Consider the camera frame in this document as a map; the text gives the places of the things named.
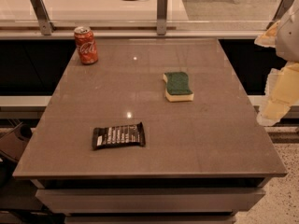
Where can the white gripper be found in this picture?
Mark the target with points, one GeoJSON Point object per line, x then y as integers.
{"type": "Point", "coordinates": [289, 36]}

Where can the black rxbar chocolate wrapper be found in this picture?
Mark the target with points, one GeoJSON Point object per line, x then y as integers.
{"type": "Point", "coordinates": [119, 136]}

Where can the red coke can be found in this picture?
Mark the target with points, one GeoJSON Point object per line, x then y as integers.
{"type": "Point", "coordinates": [85, 44]}

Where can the green yellow sponge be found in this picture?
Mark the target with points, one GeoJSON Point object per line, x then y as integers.
{"type": "Point", "coordinates": [177, 87]}

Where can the grey drawer front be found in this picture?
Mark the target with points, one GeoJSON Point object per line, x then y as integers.
{"type": "Point", "coordinates": [108, 201]}

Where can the dark chair at left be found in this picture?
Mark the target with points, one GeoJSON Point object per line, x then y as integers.
{"type": "Point", "coordinates": [12, 146]}

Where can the right metal railing bracket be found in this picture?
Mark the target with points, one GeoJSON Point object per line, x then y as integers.
{"type": "Point", "coordinates": [283, 6]}

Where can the metal railing bracket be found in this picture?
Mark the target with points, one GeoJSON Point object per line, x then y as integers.
{"type": "Point", "coordinates": [161, 16]}
{"type": "Point", "coordinates": [283, 6]}
{"type": "Point", "coordinates": [45, 25]}

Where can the middle metal railing bracket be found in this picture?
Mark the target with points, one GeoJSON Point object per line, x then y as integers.
{"type": "Point", "coordinates": [161, 16]}

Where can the left metal railing bracket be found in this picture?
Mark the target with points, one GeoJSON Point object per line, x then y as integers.
{"type": "Point", "coordinates": [45, 25]}

